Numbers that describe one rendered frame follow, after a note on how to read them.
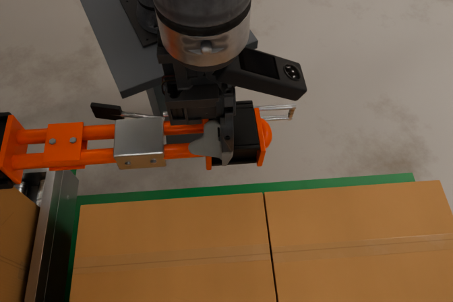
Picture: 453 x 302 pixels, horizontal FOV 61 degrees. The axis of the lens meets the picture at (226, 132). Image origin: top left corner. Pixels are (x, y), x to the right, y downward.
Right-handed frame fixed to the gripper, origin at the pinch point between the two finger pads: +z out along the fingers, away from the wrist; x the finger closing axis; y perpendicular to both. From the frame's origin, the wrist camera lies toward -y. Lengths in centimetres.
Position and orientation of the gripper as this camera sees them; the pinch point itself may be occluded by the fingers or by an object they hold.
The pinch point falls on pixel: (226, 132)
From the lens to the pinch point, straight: 57.3
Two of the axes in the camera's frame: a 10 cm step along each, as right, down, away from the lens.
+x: 0.8, 8.6, -5.0
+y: -10.0, 0.7, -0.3
